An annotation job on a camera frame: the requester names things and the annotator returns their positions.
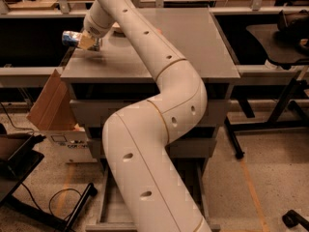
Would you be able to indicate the white bowl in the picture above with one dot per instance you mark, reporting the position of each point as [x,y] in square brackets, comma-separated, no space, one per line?
[117,28]

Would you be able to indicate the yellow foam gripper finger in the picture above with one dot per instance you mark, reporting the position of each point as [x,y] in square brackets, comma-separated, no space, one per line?
[87,41]

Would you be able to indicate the black caster bottom right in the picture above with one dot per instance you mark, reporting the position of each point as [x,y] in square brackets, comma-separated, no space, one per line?
[292,219]

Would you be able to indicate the grey middle drawer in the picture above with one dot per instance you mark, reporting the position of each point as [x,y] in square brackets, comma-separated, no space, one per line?
[182,148]

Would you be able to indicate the grey open bottom drawer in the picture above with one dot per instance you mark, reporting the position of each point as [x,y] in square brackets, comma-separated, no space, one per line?
[113,215]

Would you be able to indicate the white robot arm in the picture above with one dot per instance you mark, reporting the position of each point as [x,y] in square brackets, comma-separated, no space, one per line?
[134,138]

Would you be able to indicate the red bull can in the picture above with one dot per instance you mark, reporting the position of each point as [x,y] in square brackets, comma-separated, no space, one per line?
[71,38]

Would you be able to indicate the grey top drawer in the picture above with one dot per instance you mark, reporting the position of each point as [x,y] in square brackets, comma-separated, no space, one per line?
[92,113]

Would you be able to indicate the open cardboard box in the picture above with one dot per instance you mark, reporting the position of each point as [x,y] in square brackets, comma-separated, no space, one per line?
[51,115]

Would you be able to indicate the black table leg base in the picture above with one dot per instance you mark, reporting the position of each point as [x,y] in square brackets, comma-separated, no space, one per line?
[297,83]

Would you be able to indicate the black stand with cable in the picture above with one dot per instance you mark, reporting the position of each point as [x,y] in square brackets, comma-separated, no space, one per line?
[17,160]

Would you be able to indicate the grey drawer cabinet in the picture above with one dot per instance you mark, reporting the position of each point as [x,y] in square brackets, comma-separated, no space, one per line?
[115,72]

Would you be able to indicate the black office chair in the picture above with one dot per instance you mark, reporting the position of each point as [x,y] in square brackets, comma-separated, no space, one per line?
[286,41]

